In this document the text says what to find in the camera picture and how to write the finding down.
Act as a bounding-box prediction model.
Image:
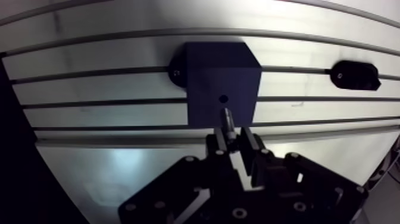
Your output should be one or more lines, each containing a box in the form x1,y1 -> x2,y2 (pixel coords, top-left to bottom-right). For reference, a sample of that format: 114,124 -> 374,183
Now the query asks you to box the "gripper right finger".
240,126 -> 369,224

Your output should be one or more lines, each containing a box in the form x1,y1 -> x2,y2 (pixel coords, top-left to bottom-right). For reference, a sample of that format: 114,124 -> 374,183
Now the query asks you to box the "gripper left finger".
118,126 -> 245,224

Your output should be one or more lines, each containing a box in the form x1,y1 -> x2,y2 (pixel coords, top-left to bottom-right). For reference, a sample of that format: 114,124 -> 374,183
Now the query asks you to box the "steel bolt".
220,107 -> 238,142

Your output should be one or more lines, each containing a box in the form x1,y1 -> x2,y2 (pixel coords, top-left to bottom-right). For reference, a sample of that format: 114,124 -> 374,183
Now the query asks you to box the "dark blue-grey block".
168,42 -> 263,128

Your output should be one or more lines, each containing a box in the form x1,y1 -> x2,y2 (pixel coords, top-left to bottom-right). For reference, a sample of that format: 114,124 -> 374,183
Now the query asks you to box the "black oval holder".
330,60 -> 382,91

